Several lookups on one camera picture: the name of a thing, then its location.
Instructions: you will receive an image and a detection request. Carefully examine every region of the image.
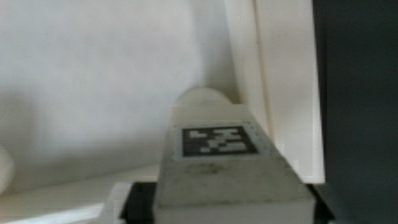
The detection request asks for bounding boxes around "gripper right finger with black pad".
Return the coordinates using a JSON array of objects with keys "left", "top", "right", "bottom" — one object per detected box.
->
[{"left": 307, "top": 184, "right": 337, "bottom": 224}]

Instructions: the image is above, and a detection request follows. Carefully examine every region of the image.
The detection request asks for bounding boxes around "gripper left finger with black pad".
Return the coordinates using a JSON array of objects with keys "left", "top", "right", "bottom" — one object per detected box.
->
[{"left": 96, "top": 180, "right": 160, "bottom": 224}]

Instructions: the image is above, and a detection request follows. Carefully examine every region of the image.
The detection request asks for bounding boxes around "white table leg with tag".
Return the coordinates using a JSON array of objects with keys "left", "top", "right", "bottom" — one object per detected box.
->
[{"left": 154, "top": 88, "right": 316, "bottom": 224}]

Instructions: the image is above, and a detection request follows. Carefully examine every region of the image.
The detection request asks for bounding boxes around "white square table top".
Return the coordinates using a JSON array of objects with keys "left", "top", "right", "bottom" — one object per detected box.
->
[{"left": 0, "top": 0, "right": 325, "bottom": 224}]

